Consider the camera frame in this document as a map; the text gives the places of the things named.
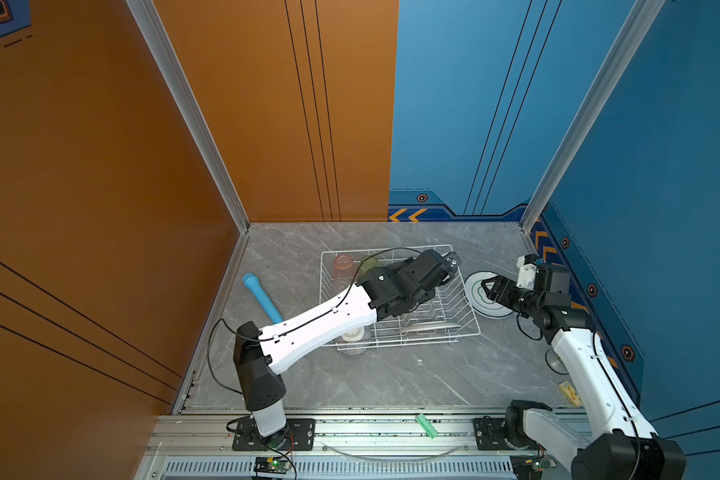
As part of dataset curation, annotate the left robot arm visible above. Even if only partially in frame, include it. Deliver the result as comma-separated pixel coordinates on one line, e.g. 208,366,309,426
233,249,461,439

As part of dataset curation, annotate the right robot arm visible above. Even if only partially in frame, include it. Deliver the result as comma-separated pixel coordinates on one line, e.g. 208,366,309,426
481,264,687,479

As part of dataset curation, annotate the small metal dish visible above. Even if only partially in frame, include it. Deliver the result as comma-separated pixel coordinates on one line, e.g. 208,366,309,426
544,349,569,376

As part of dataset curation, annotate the green transparent cup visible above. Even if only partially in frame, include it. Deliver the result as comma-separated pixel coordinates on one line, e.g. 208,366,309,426
358,255,380,277

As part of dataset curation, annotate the pink transparent cup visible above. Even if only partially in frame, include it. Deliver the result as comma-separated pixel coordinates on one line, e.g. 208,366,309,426
333,254,355,281

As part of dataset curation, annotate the clear upside-down glass bowl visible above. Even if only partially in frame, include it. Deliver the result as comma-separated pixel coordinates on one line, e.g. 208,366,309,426
336,327,368,356

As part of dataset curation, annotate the yellow block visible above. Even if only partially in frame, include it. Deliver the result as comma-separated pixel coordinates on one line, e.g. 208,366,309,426
558,381,583,407

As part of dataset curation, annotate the right circuit board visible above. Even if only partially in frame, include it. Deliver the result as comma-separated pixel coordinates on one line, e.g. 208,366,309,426
510,457,544,480

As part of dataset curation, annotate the circuit board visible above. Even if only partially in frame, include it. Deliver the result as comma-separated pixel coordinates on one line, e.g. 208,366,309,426
510,457,544,480
253,456,294,479

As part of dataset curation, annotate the left circuit board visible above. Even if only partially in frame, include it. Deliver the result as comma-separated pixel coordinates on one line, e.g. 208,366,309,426
253,456,294,479

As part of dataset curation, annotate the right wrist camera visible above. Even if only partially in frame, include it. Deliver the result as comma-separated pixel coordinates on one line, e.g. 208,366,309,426
516,254,541,290

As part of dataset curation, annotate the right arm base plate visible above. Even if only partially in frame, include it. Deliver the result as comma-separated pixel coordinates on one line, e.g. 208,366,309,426
472,416,513,451

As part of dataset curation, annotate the green clip on rail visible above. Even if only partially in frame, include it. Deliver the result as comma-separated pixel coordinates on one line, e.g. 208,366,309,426
415,414,439,439

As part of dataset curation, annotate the blue cylinder handle tool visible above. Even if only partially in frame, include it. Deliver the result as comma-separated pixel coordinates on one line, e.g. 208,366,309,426
242,273,284,324

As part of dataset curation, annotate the aluminium front rail frame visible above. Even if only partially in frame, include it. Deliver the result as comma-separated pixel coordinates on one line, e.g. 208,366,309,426
136,408,591,479

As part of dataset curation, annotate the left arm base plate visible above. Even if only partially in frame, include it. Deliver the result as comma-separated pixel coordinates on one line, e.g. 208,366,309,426
226,417,315,452

